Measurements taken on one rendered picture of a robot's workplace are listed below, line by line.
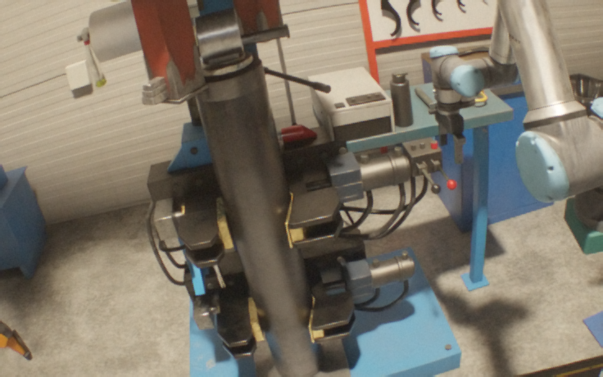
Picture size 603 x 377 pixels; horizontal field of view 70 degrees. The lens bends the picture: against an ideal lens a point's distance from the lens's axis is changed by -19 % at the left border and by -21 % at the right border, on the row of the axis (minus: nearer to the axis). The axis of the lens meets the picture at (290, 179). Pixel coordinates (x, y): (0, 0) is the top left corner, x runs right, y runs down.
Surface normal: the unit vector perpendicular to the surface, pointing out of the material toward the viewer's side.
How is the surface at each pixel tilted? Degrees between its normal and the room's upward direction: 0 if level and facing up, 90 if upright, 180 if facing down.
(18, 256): 90
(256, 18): 90
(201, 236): 0
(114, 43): 101
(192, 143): 90
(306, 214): 0
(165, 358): 0
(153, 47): 90
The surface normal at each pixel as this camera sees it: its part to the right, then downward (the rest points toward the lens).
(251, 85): 0.67, 0.26
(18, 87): 0.13, 0.48
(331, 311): -0.18, -0.85
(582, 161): 0.07, 0.09
